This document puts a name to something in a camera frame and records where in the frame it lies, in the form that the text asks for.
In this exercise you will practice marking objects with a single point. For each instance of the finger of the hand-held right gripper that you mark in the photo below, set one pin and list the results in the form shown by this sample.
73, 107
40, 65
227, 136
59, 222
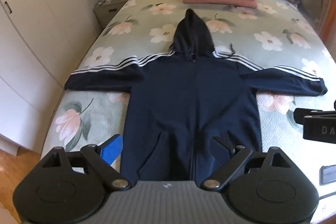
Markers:
309, 112

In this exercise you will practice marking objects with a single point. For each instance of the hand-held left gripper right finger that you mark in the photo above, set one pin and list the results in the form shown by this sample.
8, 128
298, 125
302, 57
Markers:
225, 146

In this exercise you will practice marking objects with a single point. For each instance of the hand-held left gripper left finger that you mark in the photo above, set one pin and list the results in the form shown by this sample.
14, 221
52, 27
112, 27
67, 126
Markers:
113, 150

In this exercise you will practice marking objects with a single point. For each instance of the navy striped hoodie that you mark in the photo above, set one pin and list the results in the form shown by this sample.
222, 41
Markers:
189, 98

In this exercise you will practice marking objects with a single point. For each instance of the black phone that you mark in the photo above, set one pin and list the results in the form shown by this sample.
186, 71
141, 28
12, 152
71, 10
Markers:
328, 174

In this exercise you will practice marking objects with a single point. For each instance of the floral green bedspread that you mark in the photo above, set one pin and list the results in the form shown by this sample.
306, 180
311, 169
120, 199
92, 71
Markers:
241, 29

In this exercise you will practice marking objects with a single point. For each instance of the beige nightstand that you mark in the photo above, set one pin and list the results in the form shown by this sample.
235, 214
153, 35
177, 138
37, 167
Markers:
105, 12

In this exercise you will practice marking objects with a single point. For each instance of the white wardrobe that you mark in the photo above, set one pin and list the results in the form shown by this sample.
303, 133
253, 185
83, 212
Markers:
39, 29

